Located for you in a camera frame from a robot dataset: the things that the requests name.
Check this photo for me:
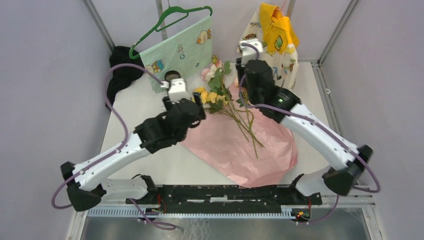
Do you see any artificial flower bunch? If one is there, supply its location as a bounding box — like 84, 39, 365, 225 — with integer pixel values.
193, 55, 264, 158

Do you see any pink wrapping paper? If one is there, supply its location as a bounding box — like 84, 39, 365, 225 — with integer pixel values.
180, 84, 299, 189

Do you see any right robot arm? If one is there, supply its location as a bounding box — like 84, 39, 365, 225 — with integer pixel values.
235, 58, 373, 197

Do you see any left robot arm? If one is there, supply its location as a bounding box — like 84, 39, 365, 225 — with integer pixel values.
60, 92, 206, 212

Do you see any black cylindrical vase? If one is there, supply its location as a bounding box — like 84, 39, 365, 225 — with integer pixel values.
164, 70, 181, 83

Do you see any green cartoon cloth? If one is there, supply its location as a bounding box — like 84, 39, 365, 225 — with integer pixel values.
139, 16, 213, 81

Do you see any black cloth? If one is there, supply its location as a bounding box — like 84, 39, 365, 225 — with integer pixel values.
106, 46, 144, 105

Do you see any green clothes hanger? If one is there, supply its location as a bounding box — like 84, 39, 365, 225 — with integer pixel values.
129, 5, 213, 60

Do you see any yellow cartoon child jacket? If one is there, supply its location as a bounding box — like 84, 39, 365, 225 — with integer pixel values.
236, 2, 301, 92

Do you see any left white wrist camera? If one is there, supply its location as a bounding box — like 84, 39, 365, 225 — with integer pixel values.
160, 78, 191, 103

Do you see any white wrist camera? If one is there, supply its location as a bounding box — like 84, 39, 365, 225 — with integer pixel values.
160, 78, 191, 103
238, 38, 264, 67

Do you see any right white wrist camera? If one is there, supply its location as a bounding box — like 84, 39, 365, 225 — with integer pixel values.
238, 38, 264, 67

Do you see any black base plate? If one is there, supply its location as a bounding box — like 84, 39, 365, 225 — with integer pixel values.
135, 184, 323, 214

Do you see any white slotted cable duct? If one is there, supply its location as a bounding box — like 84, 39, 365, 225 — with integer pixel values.
77, 185, 375, 220

